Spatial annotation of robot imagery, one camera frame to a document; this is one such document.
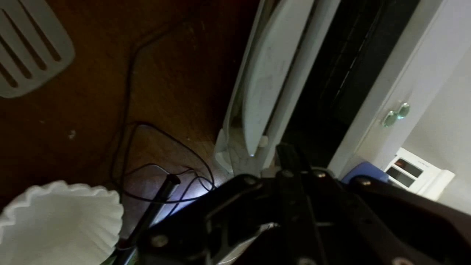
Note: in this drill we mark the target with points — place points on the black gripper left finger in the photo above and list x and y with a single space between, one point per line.
236 215

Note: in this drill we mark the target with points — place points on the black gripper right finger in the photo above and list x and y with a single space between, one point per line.
383 226

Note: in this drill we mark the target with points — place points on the white toaster oven body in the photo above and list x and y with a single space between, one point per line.
392 64

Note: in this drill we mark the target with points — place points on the white paper coffee filter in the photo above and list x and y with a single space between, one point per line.
59 226

